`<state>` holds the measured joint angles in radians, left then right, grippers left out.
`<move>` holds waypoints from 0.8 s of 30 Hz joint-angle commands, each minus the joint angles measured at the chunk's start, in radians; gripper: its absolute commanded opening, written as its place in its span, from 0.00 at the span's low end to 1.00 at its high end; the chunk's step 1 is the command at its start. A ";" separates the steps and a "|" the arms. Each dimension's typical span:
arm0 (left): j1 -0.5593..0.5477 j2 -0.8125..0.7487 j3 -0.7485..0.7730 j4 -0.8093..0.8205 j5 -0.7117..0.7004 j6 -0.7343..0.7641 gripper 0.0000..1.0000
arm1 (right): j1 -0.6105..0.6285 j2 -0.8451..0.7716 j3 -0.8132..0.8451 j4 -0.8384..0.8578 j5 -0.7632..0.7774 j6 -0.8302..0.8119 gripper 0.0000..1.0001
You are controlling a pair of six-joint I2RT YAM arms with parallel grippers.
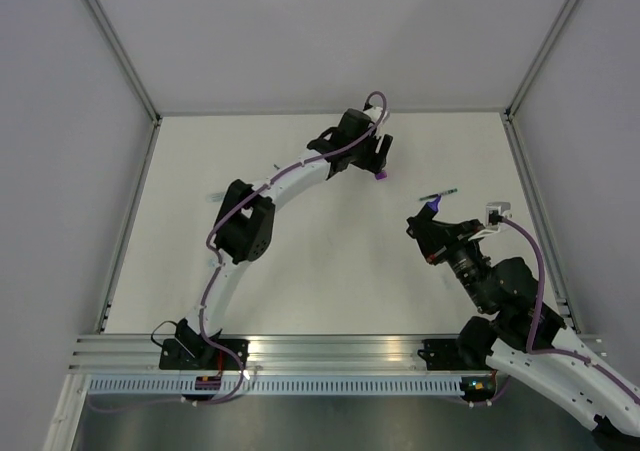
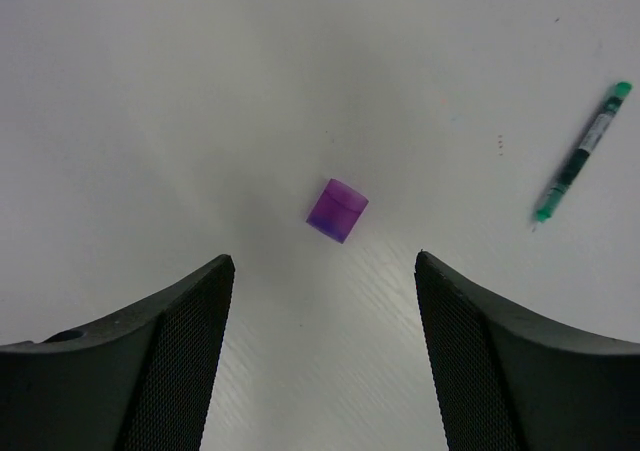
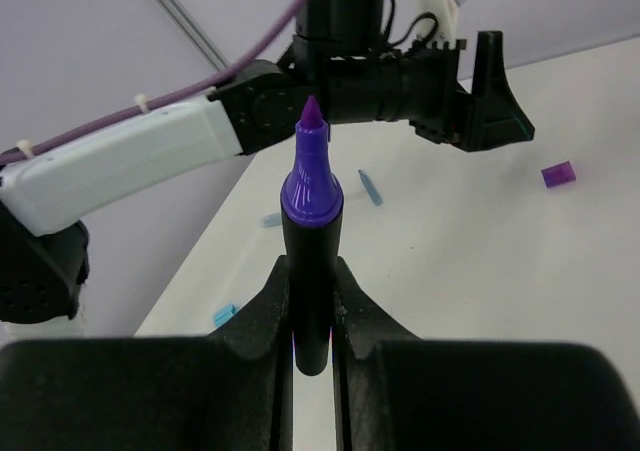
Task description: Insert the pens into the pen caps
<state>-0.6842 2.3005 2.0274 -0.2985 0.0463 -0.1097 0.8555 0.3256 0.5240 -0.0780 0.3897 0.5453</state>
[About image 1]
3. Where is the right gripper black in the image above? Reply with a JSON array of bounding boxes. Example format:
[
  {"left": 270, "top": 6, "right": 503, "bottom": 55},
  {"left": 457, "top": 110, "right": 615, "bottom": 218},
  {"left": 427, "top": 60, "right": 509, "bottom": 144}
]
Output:
[{"left": 407, "top": 215, "right": 493, "bottom": 313}]

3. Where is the black purple highlighter pen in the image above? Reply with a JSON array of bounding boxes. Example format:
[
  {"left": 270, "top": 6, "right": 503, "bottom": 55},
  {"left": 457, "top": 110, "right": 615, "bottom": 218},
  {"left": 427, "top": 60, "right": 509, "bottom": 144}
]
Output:
[{"left": 420, "top": 195, "right": 442, "bottom": 220}]

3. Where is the light blue pen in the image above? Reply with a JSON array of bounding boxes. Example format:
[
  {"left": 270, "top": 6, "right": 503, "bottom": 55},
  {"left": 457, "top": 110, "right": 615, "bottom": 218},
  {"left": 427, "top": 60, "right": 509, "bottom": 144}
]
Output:
[{"left": 206, "top": 193, "right": 224, "bottom": 202}]

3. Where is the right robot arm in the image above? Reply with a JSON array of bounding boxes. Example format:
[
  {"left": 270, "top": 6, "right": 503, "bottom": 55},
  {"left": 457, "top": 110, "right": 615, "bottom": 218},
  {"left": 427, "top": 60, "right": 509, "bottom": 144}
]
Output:
[{"left": 407, "top": 202, "right": 639, "bottom": 450}]

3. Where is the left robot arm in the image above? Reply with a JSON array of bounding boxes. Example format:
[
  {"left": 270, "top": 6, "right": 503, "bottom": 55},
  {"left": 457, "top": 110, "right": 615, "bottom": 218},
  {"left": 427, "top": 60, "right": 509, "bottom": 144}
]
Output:
[{"left": 159, "top": 103, "right": 393, "bottom": 370}]

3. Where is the green refill pen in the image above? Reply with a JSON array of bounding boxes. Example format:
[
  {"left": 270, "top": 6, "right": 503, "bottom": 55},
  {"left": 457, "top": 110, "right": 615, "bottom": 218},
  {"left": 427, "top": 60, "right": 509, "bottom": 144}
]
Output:
[{"left": 418, "top": 188, "right": 458, "bottom": 202}]

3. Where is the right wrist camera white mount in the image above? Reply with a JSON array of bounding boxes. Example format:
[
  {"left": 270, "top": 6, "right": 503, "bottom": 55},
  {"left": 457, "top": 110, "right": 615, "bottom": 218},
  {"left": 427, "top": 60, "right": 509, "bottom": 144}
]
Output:
[{"left": 471, "top": 201, "right": 512, "bottom": 240}]

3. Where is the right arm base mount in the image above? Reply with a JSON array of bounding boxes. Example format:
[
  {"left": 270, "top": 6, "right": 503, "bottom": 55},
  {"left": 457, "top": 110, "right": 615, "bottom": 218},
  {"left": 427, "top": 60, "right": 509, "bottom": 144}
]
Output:
[{"left": 417, "top": 338, "right": 490, "bottom": 371}]

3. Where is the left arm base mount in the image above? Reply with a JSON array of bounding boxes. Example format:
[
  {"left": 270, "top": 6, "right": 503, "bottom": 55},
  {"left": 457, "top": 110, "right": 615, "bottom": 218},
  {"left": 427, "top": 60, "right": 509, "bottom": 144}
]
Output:
[{"left": 150, "top": 319, "right": 250, "bottom": 373}]

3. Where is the aluminium mounting rail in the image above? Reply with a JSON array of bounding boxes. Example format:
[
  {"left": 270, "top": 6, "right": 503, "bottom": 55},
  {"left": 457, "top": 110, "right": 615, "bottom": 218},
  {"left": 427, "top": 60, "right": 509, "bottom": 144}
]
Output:
[{"left": 68, "top": 334, "right": 427, "bottom": 375}]

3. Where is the white slotted cable duct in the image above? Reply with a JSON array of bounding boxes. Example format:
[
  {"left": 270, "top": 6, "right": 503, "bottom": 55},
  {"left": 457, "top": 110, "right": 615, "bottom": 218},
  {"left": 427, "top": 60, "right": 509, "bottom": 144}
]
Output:
[{"left": 88, "top": 375, "right": 463, "bottom": 396}]

